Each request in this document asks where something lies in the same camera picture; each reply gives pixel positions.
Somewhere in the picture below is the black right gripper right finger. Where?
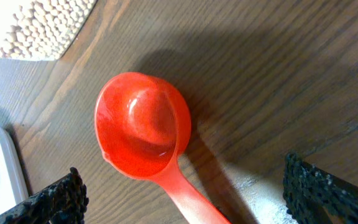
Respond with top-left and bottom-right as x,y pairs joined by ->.
283,153 -> 358,224

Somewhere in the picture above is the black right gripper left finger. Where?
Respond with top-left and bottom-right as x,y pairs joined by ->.
0,167 -> 89,224

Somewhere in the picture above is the red measuring scoop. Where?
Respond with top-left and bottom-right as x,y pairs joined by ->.
94,72 -> 228,223

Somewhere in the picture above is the soybeans pile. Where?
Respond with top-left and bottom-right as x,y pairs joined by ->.
0,0 -> 97,61

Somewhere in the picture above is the clear plastic soybean container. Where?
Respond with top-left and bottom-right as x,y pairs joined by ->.
0,0 -> 97,61

